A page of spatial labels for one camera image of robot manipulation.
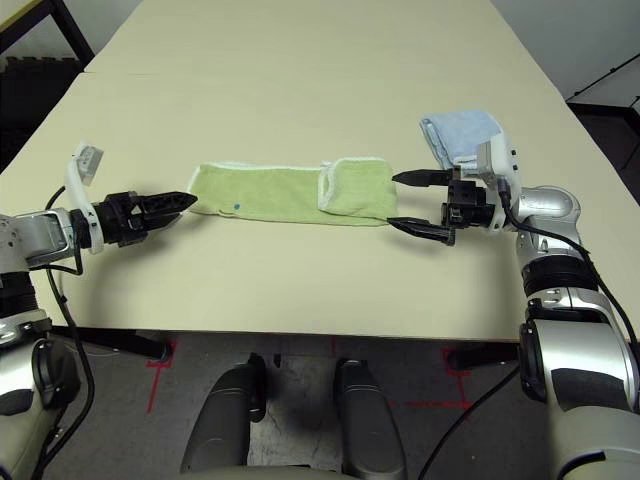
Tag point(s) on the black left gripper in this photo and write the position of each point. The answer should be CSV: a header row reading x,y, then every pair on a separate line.
x,y
115,220

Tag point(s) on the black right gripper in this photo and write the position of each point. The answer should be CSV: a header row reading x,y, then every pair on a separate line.
x,y
467,205

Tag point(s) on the green towel with white trim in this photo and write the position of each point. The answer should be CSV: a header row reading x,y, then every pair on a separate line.
x,y
275,195

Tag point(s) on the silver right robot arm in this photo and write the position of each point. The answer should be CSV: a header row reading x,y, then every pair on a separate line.
x,y
575,350

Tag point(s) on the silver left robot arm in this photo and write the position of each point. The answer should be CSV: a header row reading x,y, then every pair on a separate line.
x,y
35,235

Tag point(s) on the folded light blue towel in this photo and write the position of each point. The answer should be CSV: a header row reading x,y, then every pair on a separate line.
x,y
460,132

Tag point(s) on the short red floor tape strip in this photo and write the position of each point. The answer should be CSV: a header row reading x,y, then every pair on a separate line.
x,y
333,345

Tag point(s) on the black foam floor mat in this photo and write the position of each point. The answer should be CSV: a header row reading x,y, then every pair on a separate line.
x,y
30,100

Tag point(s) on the red floor tape mark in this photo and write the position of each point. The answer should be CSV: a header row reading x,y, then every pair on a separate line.
x,y
154,390
462,400

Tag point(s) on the black-framed side table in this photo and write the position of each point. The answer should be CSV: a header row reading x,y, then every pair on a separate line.
x,y
75,30

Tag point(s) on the black side cabinet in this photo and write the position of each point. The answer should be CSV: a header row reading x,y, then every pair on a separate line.
x,y
615,135

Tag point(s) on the black tripod stand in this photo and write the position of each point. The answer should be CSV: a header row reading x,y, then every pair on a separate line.
x,y
605,70

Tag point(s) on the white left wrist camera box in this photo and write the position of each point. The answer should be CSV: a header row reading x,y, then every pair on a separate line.
x,y
87,160

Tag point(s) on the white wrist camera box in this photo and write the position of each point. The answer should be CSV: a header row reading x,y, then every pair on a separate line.
x,y
87,160
505,160

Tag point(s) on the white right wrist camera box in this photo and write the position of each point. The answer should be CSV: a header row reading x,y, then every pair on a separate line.
x,y
505,160

